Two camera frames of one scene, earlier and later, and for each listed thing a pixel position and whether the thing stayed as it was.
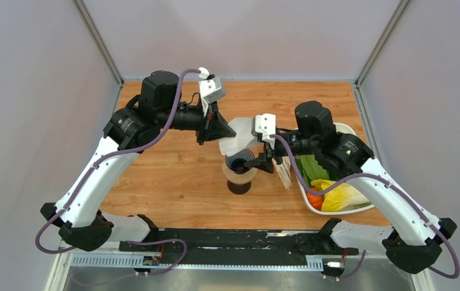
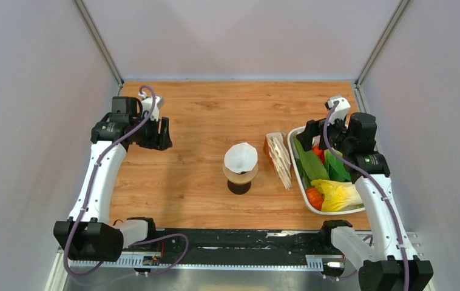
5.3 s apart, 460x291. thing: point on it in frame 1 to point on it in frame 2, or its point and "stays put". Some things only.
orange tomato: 315,200 stays put
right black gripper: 263,160 to 314,128
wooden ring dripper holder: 238,177 stays put
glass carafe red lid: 239,189 stays put
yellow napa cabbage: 342,196 stays put
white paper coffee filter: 242,127 to 241,157
